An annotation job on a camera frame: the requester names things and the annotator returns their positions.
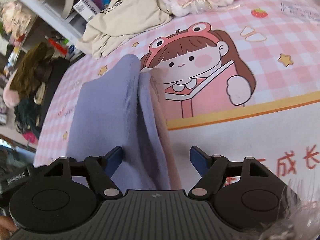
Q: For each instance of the white barcode box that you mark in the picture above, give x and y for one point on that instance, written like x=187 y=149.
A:
x=87 y=9

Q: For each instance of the person left hand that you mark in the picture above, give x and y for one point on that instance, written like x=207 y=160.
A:
x=7 y=227

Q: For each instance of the white bookshelf frame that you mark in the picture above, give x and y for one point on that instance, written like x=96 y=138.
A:
x=71 y=27

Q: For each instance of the pink cartoon desk mat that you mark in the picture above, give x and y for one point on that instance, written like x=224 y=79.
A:
x=243 y=82

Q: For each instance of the cream t-shirt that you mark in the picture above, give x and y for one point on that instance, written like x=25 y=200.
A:
x=119 y=22

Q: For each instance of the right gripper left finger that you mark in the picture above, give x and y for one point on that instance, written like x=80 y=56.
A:
x=101 y=169

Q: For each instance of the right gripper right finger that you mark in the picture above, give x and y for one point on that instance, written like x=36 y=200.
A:
x=212 y=171

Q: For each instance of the mauve and lilac sweater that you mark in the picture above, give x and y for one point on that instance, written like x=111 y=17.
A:
x=124 y=108

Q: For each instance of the olive brown garment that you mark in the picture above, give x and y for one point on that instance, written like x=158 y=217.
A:
x=31 y=70

